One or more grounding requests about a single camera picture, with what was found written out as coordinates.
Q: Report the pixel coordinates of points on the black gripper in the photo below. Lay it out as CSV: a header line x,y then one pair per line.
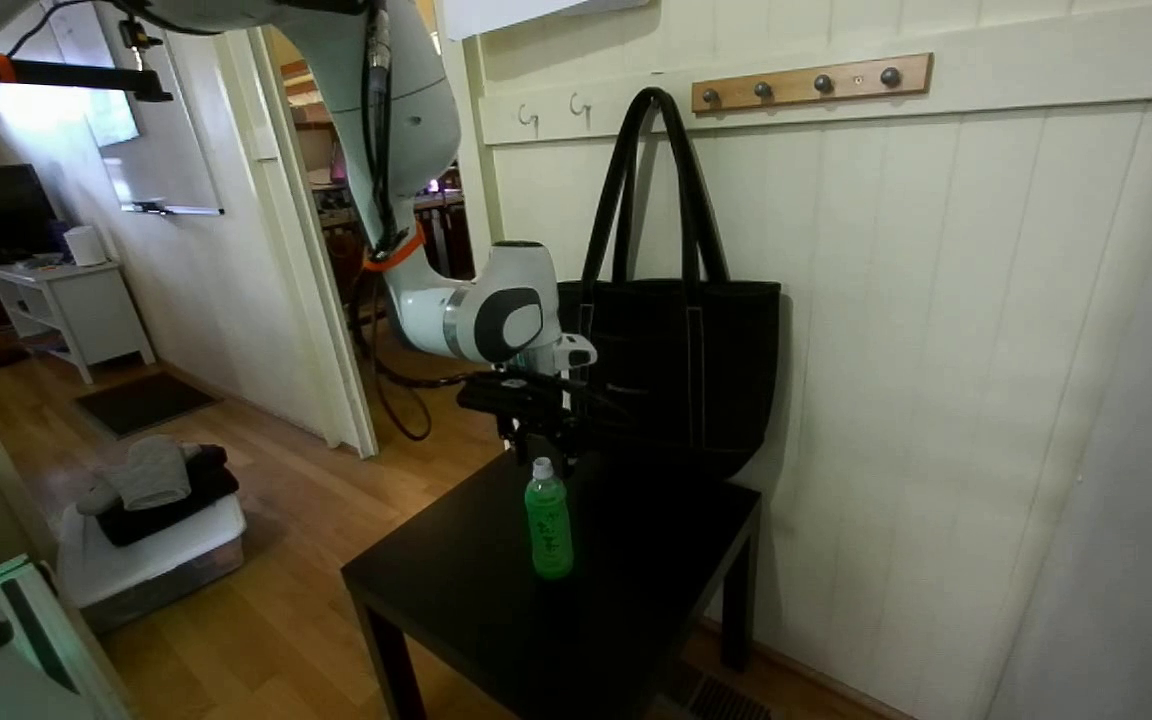
x,y
536,404

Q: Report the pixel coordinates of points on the green plastic bottle white cap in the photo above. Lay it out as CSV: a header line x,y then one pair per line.
x,y
548,527

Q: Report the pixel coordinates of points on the black tote bag white stitching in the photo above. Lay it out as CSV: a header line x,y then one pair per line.
x,y
681,361

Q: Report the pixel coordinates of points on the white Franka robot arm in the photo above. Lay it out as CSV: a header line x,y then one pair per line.
x,y
428,160

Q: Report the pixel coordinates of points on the black square table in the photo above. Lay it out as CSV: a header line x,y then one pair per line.
x,y
548,587

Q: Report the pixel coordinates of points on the dark floor vent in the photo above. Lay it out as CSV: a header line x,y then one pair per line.
x,y
721,702

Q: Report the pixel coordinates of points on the black folded cloth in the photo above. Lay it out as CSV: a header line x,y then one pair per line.
x,y
191,500

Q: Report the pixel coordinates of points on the round metal coat peg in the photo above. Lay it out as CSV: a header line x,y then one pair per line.
x,y
889,77
708,96
760,89
821,86

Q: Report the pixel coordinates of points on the grey folded cloth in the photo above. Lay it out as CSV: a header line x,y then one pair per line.
x,y
148,474

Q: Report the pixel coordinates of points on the dark floor mat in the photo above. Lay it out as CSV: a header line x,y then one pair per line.
x,y
143,402

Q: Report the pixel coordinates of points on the white low storage box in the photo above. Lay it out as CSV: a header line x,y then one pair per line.
x,y
136,564

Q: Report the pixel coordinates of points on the wooden coat rack board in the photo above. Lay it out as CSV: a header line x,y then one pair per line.
x,y
857,80

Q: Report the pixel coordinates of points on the white side table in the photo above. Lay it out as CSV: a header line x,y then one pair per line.
x,y
83,306

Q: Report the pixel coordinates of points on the small white box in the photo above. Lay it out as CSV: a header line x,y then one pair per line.
x,y
87,247

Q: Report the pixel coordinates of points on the white and green case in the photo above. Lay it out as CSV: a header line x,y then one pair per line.
x,y
37,626

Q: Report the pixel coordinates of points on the black boom bar orange clamp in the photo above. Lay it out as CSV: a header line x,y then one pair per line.
x,y
57,72

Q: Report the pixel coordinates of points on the white door frame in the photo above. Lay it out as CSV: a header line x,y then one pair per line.
x,y
336,361

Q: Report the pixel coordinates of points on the white wall board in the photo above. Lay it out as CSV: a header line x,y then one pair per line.
x,y
160,147

